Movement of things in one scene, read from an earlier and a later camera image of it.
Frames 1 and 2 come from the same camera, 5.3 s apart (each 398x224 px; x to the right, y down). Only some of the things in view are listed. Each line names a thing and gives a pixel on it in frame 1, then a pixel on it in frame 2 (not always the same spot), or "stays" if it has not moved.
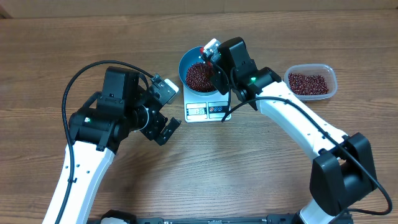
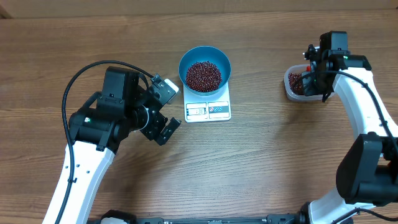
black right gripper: x=222 y=88 -> x=310 y=89
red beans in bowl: x=199 y=77 stays
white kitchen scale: x=209 y=108 stays
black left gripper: x=164 y=137 stays
